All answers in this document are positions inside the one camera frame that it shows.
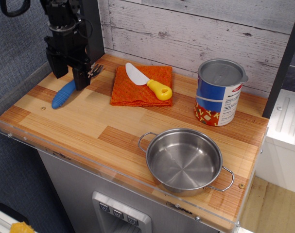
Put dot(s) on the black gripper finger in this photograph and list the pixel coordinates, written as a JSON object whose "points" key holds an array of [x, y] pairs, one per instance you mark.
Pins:
{"points": [[58, 65], [81, 78]]}

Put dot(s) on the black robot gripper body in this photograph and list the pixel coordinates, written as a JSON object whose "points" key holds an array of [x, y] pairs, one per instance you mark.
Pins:
{"points": [[70, 42]]}

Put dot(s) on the blue handled metal fork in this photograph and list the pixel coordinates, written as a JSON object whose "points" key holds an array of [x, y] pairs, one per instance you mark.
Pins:
{"points": [[65, 92]]}

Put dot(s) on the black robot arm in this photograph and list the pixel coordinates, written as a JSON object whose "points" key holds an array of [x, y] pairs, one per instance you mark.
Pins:
{"points": [[62, 13]]}

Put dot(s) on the orange folded towel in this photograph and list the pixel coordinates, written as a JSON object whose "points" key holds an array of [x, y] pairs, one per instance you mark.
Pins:
{"points": [[126, 93]]}

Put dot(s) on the stainless steel pot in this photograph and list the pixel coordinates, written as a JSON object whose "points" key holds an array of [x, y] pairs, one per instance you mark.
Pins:
{"points": [[184, 162]]}

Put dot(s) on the clear acrylic table guard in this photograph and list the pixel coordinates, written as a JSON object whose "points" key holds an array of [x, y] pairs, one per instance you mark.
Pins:
{"points": [[98, 137]]}

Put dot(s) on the grey toy fridge cabinet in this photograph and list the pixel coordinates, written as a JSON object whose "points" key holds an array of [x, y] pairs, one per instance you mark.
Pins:
{"points": [[97, 205]]}

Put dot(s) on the blue labelled can with lid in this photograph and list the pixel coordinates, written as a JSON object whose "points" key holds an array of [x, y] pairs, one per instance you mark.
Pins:
{"points": [[218, 90]]}

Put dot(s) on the yellow black object corner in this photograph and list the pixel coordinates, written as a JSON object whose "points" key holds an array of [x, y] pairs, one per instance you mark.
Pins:
{"points": [[21, 227]]}

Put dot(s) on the white ribbed box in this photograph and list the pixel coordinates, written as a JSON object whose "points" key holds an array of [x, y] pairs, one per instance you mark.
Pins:
{"points": [[276, 160]]}

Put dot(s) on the dark vertical post left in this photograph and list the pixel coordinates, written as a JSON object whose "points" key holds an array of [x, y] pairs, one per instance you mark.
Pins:
{"points": [[89, 9]]}

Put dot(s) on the dark vertical post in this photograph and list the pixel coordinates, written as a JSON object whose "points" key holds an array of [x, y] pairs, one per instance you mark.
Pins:
{"points": [[89, 9], [281, 74]]}

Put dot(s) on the yellow handled toy knife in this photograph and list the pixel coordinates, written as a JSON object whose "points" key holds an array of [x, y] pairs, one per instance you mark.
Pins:
{"points": [[161, 91]]}

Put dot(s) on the dark vertical post right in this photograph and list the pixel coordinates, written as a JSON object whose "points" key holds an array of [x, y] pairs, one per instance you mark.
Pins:
{"points": [[281, 74]]}

